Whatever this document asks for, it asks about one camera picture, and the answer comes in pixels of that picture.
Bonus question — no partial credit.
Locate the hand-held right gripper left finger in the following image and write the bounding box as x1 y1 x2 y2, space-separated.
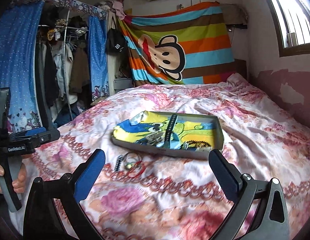
23 149 106 240

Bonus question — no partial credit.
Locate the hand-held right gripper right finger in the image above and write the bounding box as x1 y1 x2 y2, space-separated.
208 149 290 240

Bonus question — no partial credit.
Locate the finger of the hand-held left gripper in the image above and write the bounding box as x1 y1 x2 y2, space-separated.
32 129 61 148
9 127 47 140

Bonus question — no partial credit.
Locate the dark red bead bracelet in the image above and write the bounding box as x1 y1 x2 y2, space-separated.
192 141 212 153

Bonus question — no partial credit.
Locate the grey shallow box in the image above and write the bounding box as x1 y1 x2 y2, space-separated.
110 110 224 161

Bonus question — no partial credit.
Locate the blue wrist watch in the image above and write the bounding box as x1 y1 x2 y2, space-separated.
163 114 188 152

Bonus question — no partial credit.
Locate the silver hair clip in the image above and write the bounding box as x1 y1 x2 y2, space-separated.
145 132 163 147

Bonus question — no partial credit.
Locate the person's left hand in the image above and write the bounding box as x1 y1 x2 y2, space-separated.
0 162 27 194

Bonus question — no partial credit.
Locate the wide blue dotted curtain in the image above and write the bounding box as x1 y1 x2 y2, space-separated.
0 1 45 133

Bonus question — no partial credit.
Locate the yellow cartoon towel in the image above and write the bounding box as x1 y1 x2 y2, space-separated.
113 112 215 151

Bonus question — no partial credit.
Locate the white cabinet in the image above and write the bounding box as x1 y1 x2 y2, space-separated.
106 12 134 97

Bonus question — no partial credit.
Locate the narrow blue dotted curtain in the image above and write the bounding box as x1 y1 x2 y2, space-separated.
88 16 110 104

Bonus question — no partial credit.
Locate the dark wooden headboard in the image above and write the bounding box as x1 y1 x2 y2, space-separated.
234 59 247 77

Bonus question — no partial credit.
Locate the black hanging bag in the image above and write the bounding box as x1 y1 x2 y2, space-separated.
106 19 128 54

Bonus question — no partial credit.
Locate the patterned wardrobe valance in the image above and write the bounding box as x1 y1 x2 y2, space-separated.
10 0 108 20

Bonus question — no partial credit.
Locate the pile of pink clothes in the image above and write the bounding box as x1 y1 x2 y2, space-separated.
96 0 126 20

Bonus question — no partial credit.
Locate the striped monkey print sheet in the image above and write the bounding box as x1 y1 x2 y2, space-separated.
117 2 235 87

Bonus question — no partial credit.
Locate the brown cloth on shelf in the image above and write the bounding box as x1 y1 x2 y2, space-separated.
221 4 248 27

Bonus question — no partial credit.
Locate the barred window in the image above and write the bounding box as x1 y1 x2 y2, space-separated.
255 0 310 57

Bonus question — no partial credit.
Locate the hair ties and small clip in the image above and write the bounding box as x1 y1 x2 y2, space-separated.
123 152 143 171

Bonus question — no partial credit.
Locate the red string bracelet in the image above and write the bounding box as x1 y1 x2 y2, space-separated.
128 160 151 178

